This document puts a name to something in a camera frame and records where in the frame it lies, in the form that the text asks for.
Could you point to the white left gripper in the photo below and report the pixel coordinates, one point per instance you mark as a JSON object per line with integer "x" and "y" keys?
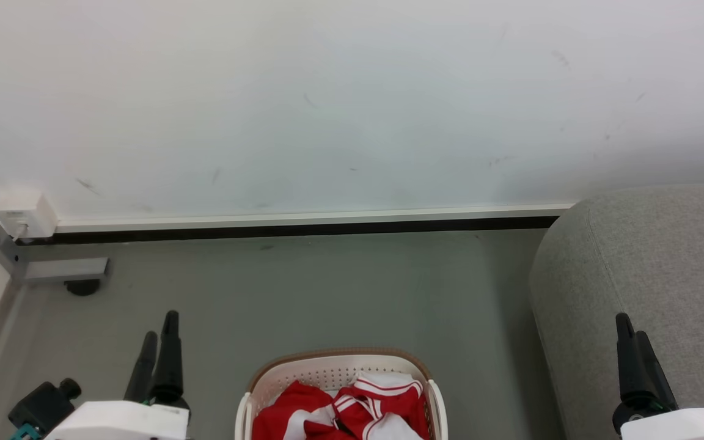
{"x": 120, "y": 423}

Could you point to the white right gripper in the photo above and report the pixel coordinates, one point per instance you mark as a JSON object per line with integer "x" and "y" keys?
{"x": 688, "y": 426}

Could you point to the red and white garment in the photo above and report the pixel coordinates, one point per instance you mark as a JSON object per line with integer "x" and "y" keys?
{"x": 294, "y": 404}

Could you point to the grey fabric sofa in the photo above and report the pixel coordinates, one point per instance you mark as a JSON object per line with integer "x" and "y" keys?
{"x": 663, "y": 256}

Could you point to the cream perforated laundry basket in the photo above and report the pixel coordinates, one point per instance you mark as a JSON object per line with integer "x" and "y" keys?
{"x": 327, "y": 370}

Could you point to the white and black baseboard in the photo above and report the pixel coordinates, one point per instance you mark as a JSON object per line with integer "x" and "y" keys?
{"x": 297, "y": 219}

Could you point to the black round frame foot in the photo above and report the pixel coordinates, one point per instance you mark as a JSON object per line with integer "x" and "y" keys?
{"x": 83, "y": 287}

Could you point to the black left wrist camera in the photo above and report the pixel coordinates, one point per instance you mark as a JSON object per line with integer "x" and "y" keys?
{"x": 43, "y": 406}

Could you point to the white wall socket box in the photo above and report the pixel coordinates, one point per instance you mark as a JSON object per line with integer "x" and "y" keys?
{"x": 25, "y": 211}

